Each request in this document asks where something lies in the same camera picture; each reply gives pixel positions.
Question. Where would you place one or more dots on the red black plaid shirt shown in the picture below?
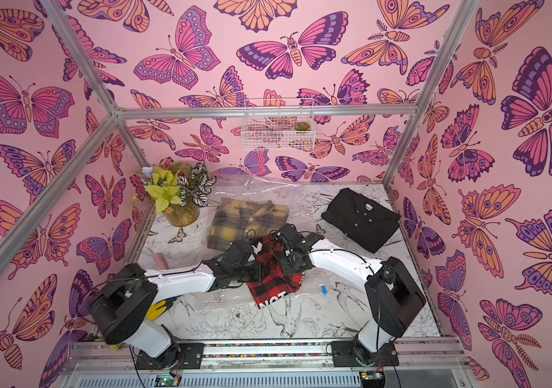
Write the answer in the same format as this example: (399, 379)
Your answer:
(275, 285)

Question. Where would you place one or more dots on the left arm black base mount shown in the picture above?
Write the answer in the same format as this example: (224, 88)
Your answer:
(182, 355)

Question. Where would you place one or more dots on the clear plastic vacuum bag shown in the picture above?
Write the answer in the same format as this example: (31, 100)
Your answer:
(259, 248)

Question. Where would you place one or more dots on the white wire wall basket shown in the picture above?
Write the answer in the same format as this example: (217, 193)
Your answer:
(270, 123)

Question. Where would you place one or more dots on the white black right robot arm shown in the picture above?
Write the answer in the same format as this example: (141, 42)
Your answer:
(394, 298)

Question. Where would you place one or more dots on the small green succulent plant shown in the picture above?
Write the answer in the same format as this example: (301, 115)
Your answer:
(303, 126)

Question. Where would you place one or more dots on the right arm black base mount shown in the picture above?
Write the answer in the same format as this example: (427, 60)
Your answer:
(352, 353)

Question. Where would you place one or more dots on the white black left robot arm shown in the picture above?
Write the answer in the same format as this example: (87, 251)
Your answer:
(120, 309)

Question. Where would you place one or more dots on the aluminium front rail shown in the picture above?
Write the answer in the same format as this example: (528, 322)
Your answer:
(429, 353)

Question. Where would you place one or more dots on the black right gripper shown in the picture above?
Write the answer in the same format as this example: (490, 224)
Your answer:
(285, 238)

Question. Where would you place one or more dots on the yellow rubber glove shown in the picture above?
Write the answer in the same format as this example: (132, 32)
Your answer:
(159, 308)

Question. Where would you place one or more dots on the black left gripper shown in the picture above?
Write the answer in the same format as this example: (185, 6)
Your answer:
(259, 270)

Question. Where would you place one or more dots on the black folded shirt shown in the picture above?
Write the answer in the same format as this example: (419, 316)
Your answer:
(361, 219)

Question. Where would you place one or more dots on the yellow plaid shirt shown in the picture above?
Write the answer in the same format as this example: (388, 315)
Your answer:
(238, 219)

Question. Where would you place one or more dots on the potted plant in glass vase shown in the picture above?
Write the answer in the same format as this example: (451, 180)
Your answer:
(178, 190)

